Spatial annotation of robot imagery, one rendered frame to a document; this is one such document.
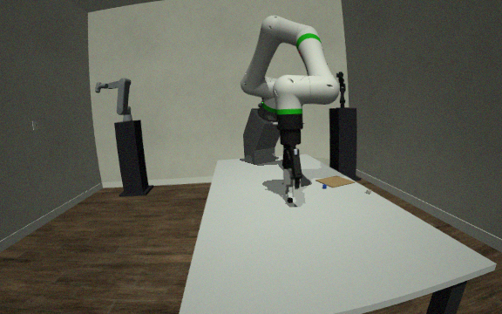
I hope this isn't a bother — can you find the tan square mat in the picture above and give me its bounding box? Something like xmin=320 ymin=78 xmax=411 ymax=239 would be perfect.
xmin=316 ymin=176 xmax=355 ymax=188

